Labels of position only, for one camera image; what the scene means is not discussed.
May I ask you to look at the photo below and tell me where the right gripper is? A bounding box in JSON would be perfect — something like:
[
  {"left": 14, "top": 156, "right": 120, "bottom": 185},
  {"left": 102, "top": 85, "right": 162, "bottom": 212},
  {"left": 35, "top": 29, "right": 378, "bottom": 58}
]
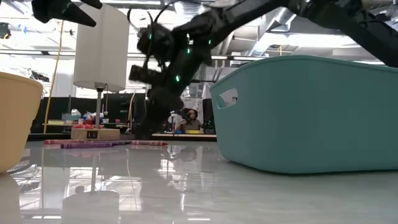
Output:
[{"left": 128, "top": 21, "right": 215, "bottom": 140}]

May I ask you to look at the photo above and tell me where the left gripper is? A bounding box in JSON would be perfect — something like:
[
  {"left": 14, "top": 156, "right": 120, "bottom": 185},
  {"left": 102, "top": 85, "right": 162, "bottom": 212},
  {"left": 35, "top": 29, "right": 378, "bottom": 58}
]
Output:
[{"left": 30, "top": 0, "right": 103, "bottom": 28}]

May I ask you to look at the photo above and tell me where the person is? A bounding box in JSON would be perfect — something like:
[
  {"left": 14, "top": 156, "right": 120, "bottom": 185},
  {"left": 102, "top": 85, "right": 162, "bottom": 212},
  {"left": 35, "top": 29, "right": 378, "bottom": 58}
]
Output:
[{"left": 173, "top": 107, "right": 205, "bottom": 132}]

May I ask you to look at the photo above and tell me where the white cylindrical lamp shade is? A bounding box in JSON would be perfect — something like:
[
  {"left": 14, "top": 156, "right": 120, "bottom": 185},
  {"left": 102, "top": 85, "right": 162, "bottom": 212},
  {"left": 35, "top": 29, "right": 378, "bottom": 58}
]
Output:
[{"left": 73, "top": 3, "right": 130, "bottom": 93}]

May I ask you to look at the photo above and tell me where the white patterned cloth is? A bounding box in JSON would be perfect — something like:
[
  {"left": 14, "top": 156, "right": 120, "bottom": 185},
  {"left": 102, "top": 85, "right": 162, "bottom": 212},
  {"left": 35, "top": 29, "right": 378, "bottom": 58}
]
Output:
[{"left": 183, "top": 97, "right": 205, "bottom": 125}]

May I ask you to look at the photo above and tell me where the metal lamp pole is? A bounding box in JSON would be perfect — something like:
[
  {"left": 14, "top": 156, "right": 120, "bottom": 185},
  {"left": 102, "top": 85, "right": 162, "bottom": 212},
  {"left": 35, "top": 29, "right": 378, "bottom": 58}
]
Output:
[{"left": 94, "top": 82, "right": 106, "bottom": 130}]

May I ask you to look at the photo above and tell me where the red clips pile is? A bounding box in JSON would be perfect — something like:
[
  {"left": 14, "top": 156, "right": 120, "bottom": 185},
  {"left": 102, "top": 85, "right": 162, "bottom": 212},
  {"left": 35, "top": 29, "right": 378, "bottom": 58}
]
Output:
[{"left": 72, "top": 123, "right": 105, "bottom": 129}]

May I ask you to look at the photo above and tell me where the thin black metal stand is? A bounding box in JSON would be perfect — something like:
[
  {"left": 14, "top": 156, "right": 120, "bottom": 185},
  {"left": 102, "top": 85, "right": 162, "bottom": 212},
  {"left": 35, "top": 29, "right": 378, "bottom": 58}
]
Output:
[{"left": 169, "top": 78, "right": 216, "bottom": 138}]

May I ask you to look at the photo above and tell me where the yellow plastic bin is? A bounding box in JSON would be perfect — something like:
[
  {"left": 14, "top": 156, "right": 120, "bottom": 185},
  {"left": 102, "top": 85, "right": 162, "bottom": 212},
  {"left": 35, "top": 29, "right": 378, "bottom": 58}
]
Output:
[{"left": 0, "top": 72, "right": 44, "bottom": 174}]

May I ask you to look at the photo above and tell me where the large teal plastic bin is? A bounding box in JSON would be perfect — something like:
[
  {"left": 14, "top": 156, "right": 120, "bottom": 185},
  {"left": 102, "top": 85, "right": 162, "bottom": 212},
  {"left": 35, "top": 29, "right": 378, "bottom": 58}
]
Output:
[{"left": 209, "top": 55, "right": 398, "bottom": 175}]

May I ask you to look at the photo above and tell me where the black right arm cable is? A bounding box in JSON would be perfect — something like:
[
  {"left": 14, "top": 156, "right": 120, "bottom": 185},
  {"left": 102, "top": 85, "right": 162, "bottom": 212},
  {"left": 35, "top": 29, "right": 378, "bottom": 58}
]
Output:
[{"left": 126, "top": 1, "right": 175, "bottom": 32}]

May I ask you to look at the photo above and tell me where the silver ventilation duct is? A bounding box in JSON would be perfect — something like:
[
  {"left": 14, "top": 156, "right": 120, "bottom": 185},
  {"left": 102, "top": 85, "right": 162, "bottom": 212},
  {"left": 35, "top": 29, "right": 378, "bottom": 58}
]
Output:
[{"left": 247, "top": 7, "right": 299, "bottom": 57}]

